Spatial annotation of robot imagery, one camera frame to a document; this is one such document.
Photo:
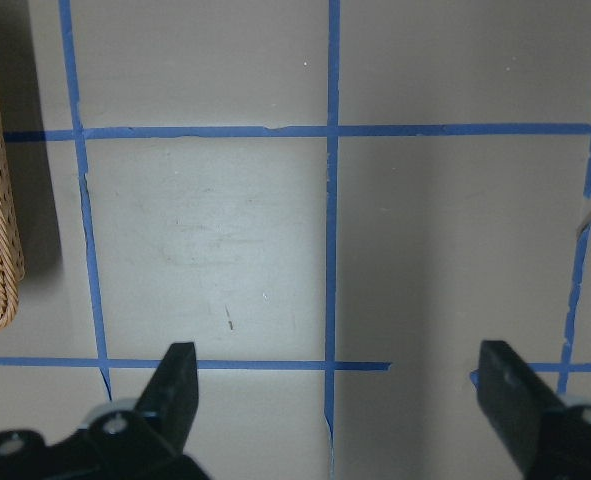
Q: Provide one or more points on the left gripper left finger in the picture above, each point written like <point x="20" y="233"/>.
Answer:
<point x="169" y="402"/>

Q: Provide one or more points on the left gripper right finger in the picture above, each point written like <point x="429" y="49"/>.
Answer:
<point x="517" y="403"/>

